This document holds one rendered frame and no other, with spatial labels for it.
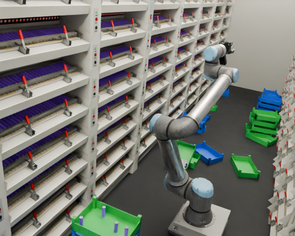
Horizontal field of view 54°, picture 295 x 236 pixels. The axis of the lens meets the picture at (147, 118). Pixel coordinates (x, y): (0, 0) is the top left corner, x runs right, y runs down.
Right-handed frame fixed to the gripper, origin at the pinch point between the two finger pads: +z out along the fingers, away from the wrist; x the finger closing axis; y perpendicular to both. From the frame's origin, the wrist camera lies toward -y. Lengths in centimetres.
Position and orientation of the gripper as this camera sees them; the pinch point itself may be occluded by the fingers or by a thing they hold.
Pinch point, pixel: (232, 49)
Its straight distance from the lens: 228.0
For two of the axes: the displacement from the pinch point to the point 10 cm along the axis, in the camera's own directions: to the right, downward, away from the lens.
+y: 0.3, -9.1, -4.0
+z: 6.3, -3.0, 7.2
